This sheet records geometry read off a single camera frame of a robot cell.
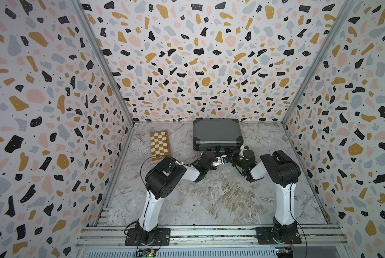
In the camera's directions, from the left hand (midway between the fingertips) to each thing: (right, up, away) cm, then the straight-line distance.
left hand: (215, 152), depth 99 cm
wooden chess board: (-35, +4, +6) cm, 36 cm away
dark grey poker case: (+1, +12, +6) cm, 13 cm away
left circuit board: (-32, -41, -28) cm, 60 cm away
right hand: (+6, +2, +1) cm, 6 cm away
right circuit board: (+28, -42, -27) cm, 57 cm away
